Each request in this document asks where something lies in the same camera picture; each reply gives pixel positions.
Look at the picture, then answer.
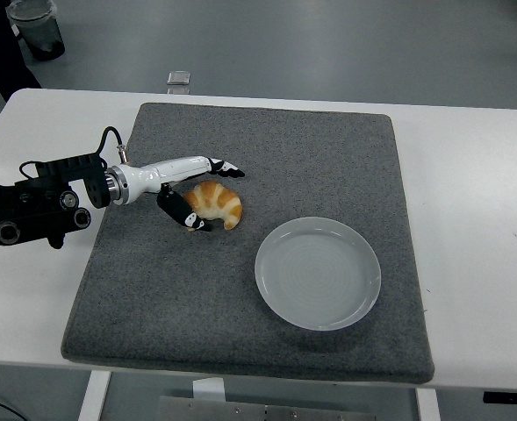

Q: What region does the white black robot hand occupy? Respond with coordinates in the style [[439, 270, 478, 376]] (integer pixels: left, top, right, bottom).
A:
[[121, 154, 247, 233]]

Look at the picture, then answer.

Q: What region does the golden croissant bread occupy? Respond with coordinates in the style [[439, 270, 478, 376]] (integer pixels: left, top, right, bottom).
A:
[[183, 180, 244, 232]]

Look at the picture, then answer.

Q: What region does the round grey plate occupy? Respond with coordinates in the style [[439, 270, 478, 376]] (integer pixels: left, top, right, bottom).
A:
[[254, 216, 383, 332]]

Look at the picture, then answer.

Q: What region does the grey metal plate with screws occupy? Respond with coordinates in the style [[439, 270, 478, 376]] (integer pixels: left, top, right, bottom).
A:
[[157, 396, 376, 421]]

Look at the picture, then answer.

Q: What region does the grey felt mat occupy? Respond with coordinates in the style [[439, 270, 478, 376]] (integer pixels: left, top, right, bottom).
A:
[[60, 103, 435, 383]]

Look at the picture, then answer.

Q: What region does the black bin with clear bag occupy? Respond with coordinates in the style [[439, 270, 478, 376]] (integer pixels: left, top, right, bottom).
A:
[[6, 0, 67, 62]]

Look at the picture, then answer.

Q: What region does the white table leg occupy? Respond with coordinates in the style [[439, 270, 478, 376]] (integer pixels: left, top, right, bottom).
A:
[[415, 388, 442, 421], [76, 370, 112, 421]]

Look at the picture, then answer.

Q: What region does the black table control panel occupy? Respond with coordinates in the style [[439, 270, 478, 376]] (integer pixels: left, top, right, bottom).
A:
[[482, 390, 517, 405]]

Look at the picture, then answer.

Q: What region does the white table bracket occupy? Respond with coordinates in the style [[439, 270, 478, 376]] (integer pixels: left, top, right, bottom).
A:
[[191, 377, 226, 401]]

